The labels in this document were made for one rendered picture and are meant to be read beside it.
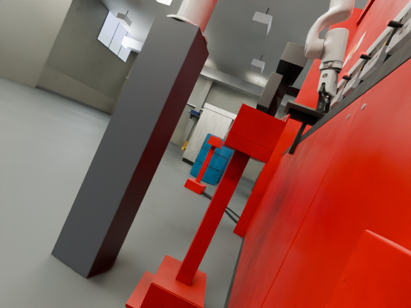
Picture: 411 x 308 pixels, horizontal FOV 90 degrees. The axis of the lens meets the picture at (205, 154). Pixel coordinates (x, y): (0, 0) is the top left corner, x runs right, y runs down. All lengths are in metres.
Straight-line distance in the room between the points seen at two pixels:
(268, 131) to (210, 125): 4.87
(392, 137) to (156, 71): 0.71
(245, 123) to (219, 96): 10.72
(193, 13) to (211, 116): 4.77
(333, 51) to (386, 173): 0.85
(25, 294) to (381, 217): 0.89
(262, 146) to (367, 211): 0.50
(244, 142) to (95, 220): 0.62
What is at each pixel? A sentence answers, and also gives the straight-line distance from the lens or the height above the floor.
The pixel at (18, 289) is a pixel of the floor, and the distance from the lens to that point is 0.93.
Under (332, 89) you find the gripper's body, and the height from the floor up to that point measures 1.06.
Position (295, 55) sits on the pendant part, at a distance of 2.45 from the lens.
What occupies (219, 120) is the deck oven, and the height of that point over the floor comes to 1.42.
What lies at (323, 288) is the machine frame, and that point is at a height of 0.55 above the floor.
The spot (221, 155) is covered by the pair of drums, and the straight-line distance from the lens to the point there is 3.93.
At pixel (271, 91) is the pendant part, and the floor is 1.41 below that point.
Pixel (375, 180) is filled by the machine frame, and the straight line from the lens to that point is 0.26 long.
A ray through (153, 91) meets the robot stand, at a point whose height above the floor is 0.73.
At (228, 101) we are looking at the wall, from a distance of 11.26.
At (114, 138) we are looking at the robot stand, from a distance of 0.83.
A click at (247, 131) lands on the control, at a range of 0.70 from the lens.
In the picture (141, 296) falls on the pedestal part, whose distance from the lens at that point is 0.97.
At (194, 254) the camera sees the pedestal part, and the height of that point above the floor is 0.24.
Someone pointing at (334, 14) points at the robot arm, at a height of 1.33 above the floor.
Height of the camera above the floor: 0.63
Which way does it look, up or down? 2 degrees down
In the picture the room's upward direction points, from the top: 25 degrees clockwise
